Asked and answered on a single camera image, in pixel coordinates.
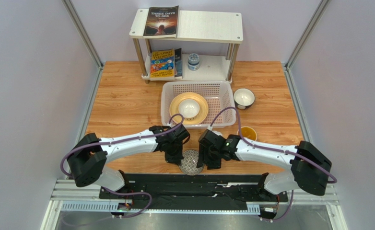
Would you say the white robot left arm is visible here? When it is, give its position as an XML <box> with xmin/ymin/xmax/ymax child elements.
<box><xmin>63</xmin><ymin>125</ymin><xmax>190</xmax><ymax>192</ymax></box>

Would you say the white two-tier shelf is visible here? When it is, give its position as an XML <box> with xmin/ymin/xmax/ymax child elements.
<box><xmin>129</xmin><ymin>9</ymin><xmax>244</xmax><ymax>83</ymax></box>

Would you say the white plastic basket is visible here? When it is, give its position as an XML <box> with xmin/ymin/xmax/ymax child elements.
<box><xmin>161</xmin><ymin>81</ymin><xmax>236</xmax><ymax>129</ymax></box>

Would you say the patterned mug yellow inside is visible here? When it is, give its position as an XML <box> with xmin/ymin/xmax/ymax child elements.
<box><xmin>236</xmin><ymin>126</ymin><xmax>258</xmax><ymax>141</ymax></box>

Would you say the white bowl dark outside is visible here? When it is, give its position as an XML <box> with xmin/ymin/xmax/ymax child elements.
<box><xmin>233</xmin><ymin>88</ymin><xmax>256</xmax><ymax>110</ymax></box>

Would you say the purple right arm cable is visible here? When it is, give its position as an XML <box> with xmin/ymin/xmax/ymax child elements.
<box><xmin>209</xmin><ymin>106</ymin><xmax>338</xmax><ymax>223</ymax></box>

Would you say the yellow treehouse book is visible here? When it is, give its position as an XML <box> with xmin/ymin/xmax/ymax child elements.
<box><xmin>150</xmin><ymin>49</ymin><xmax>175</xmax><ymax>81</ymax></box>

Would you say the white striped bowl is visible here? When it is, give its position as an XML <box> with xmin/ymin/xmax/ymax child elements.
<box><xmin>178</xmin><ymin>99</ymin><xmax>200</xmax><ymax>119</ymax></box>

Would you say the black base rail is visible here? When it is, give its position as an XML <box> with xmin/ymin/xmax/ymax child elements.
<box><xmin>99</xmin><ymin>173</ymin><xmax>289</xmax><ymax>212</ymax></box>

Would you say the dark Three Days book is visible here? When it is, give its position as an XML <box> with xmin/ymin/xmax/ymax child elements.
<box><xmin>143</xmin><ymin>6</ymin><xmax>179</xmax><ymax>38</ymax></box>

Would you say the dark blue book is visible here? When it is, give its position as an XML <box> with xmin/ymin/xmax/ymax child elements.
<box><xmin>175</xmin><ymin>48</ymin><xmax>183</xmax><ymax>79</ymax></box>

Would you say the blue white ceramic jar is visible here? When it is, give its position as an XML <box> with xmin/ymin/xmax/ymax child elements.
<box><xmin>187</xmin><ymin>53</ymin><xmax>200</xmax><ymax>71</ymax></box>

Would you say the grey patterned bowl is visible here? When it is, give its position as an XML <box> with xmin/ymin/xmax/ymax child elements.
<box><xmin>179</xmin><ymin>149</ymin><xmax>204</xmax><ymax>176</ymax></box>

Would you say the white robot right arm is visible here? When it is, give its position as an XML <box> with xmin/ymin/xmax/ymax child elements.
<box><xmin>197</xmin><ymin>129</ymin><xmax>332</xmax><ymax>196</ymax></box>

